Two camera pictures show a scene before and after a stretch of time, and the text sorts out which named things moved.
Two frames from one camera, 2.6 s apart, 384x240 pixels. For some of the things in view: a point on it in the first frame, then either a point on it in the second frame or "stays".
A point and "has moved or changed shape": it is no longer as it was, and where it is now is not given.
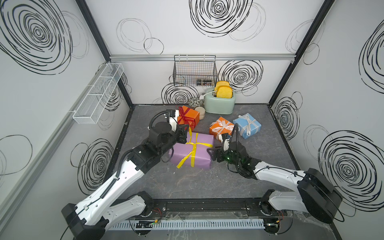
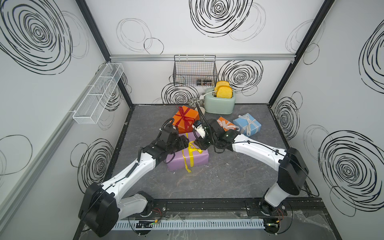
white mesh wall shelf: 91,108 stays
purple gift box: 193,154 has moved or changed shape
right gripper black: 216,151 -> 200,143
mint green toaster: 221,106 stays
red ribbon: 191,121 stays
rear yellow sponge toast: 221,83 stays
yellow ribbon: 193,152 has moved or changed shape
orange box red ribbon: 188,116 stays
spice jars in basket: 207,82 stays
